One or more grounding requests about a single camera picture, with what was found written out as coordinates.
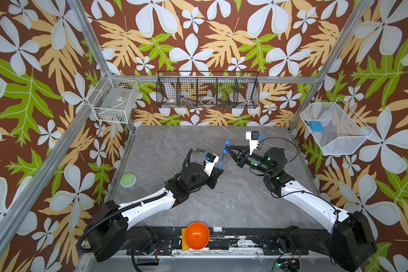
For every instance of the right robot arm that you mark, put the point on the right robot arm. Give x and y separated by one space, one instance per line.
347 237

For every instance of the blue pen cap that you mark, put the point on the blue pen cap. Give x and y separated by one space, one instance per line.
225 145

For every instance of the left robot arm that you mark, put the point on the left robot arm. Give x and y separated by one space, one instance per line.
114 226

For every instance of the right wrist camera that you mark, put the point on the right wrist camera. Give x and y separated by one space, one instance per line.
253 137

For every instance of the orange bowl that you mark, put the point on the orange bowl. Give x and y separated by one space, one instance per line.
197 236

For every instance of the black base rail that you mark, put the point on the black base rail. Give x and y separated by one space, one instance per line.
224 239

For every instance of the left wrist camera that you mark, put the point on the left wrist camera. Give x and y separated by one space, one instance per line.
209 163

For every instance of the white mesh basket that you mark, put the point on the white mesh basket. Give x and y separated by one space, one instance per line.
344 130

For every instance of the blue pen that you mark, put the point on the blue pen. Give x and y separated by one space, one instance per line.
221 163

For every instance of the black wire basket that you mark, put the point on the black wire basket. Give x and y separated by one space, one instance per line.
207 89

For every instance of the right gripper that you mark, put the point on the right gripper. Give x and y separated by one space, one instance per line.
241 156

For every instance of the green push button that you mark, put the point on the green push button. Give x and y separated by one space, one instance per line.
128 180

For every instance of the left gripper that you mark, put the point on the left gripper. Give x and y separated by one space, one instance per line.
212 181

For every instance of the white wire basket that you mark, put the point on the white wire basket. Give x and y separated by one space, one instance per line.
113 99

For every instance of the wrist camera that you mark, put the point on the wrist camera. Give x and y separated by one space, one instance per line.
209 163
253 137

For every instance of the blue object in basket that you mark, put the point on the blue object in basket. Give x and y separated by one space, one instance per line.
316 126

